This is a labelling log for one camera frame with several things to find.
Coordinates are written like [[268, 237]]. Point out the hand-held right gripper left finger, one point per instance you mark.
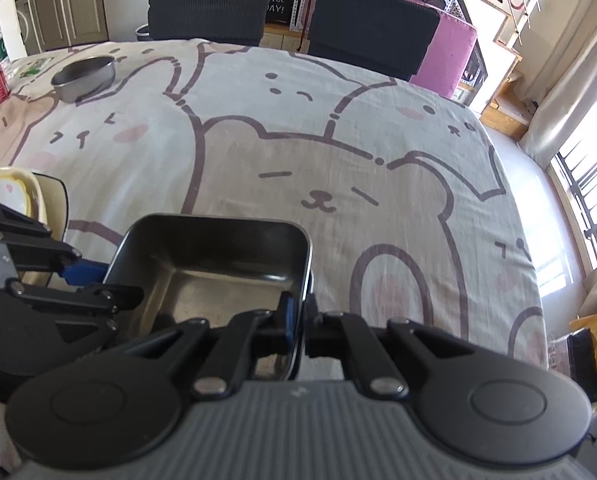
[[287, 327]]

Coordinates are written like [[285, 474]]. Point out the kitchen base cabinet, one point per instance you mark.
[[68, 5]]

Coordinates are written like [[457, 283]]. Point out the dark grey chair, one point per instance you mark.
[[368, 30], [208, 5]]

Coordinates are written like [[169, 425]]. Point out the green snack packet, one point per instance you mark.
[[36, 67]]

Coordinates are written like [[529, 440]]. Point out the oval steel bowl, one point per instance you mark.
[[83, 77]]

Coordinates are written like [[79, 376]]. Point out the rectangular steel tray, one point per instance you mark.
[[299, 362], [218, 280]]

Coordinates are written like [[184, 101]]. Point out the yellow bag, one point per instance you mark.
[[593, 330]]

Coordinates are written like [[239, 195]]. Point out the bear print tablecloth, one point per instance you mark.
[[328, 135]]

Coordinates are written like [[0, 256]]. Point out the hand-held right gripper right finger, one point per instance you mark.
[[328, 335]]

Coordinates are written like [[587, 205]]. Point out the beige curtain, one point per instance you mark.
[[568, 105]]

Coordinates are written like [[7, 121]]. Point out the grey trash bin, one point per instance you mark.
[[142, 33]]

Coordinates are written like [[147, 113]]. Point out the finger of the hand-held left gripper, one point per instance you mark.
[[86, 272], [78, 297]]

